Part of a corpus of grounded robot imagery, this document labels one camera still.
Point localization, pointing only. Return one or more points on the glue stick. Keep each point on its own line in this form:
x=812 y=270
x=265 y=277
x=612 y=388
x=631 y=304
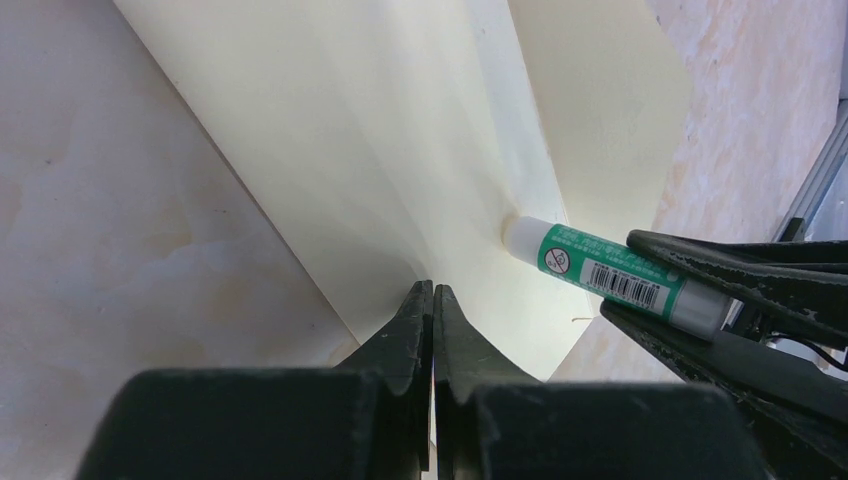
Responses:
x=618 y=274

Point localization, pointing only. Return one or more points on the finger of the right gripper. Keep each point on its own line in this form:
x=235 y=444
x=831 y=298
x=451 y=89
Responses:
x=796 y=413
x=801 y=286

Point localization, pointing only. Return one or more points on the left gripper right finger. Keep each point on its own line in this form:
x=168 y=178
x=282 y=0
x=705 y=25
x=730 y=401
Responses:
x=495 y=421

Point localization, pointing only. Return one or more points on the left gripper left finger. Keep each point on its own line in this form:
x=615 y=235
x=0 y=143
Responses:
x=366 y=418

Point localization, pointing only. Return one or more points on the yellow envelope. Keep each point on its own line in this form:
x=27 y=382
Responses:
x=389 y=141

